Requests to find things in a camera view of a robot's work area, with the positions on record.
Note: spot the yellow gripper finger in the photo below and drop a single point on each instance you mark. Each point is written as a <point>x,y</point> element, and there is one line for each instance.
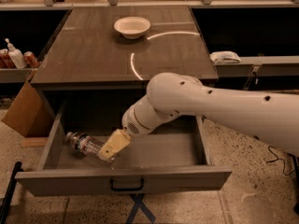
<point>114,144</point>

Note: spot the clear plastic water bottle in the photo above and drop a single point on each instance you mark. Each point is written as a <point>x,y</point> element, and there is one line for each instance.
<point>87,146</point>

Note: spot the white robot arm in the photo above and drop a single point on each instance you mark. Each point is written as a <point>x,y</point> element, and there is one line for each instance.
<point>270,117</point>

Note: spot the open grey top drawer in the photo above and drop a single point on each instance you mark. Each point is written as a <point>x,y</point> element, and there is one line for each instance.
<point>175,158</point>

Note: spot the grey wooden cabinet counter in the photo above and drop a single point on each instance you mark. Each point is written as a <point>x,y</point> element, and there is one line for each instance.
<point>88,53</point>

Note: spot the white pump bottle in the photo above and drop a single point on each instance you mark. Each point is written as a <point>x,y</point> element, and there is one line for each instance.
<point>15,55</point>

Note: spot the brown cardboard box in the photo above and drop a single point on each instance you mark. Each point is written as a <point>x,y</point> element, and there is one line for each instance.
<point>27,114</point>

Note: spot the black pole left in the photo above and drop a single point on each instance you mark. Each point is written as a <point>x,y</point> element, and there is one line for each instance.
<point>4,208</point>

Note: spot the white paper bowl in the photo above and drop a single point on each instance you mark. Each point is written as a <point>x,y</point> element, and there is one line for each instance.
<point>132,27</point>

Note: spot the red soda can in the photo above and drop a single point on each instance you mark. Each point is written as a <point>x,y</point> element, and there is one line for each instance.
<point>31,59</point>

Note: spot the folded white cloth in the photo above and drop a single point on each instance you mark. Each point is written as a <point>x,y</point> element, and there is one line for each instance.
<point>225,57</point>

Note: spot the red can at edge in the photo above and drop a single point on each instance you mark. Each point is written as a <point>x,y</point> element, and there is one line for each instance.
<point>6,59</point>

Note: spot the black stand right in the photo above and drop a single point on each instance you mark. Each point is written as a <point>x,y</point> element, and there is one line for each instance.
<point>295,162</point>

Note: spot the black drawer handle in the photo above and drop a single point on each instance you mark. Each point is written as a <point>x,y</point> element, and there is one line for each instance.
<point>126,185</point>

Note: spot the grey shelf rail left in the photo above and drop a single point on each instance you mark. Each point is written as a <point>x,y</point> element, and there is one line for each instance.
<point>15,75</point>

